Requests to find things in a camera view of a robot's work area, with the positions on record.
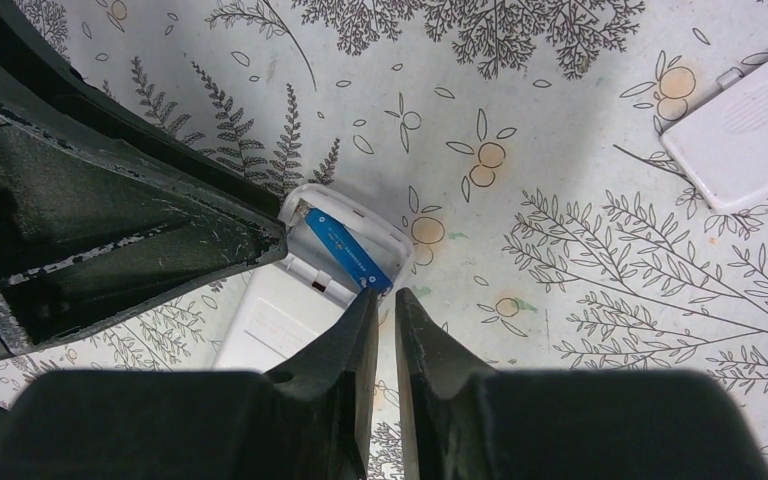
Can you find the floral table mat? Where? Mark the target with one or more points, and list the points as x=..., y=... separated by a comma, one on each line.
x=516, y=144

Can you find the blue AA battery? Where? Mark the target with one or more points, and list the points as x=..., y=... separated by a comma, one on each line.
x=348, y=252

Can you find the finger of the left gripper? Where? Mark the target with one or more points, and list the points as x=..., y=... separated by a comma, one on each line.
x=103, y=216

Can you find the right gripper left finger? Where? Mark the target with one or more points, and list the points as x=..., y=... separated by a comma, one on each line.
x=309, y=417

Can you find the white remote control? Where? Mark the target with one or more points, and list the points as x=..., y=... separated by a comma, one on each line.
x=289, y=303

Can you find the white battery cover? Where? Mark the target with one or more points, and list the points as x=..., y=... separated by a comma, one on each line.
x=722, y=146

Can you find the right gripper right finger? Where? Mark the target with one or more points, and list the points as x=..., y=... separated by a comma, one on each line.
x=463, y=419

